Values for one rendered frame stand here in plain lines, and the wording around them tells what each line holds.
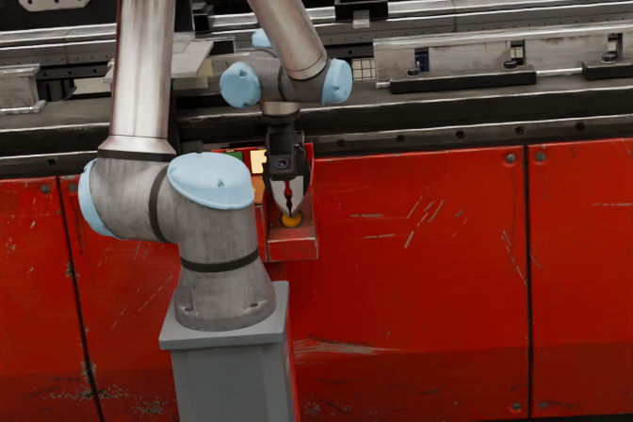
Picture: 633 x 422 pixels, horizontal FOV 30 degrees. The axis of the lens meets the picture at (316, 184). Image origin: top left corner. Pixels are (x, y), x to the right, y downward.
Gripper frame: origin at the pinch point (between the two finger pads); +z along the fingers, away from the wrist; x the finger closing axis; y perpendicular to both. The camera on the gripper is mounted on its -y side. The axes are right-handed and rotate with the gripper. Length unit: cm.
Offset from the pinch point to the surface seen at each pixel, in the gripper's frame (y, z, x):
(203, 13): 57, -24, 20
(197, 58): 21.4, -25.0, 17.0
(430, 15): 61, -18, -32
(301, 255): -7.0, 5.6, -1.9
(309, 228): -1.9, 2.6, -3.4
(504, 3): 60, -20, -48
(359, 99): 26.7, -12.0, -14.4
